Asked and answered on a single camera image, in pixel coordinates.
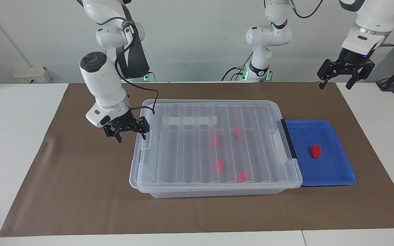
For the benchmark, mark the red block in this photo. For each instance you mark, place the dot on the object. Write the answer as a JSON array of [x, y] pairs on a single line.
[[242, 176], [214, 139], [220, 165], [315, 151], [238, 131]]

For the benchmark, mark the clear plastic lid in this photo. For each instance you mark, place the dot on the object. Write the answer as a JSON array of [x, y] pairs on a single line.
[[190, 150]]

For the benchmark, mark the blue plastic tray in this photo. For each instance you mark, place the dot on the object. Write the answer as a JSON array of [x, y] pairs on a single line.
[[333, 167]]

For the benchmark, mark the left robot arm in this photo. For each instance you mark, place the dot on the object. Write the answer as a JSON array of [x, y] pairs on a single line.
[[268, 36]]

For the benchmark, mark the clear plastic storage box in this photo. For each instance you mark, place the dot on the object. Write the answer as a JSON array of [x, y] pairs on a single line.
[[217, 192]]

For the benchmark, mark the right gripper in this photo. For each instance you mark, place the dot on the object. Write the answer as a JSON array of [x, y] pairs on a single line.
[[124, 122]]

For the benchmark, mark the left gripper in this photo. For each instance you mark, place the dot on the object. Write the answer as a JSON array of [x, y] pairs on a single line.
[[352, 61]]

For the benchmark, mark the white wall socket box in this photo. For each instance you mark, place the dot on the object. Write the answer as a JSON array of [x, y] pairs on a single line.
[[31, 75]]

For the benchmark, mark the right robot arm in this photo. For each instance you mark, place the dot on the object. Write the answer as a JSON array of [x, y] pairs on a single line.
[[103, 82]]

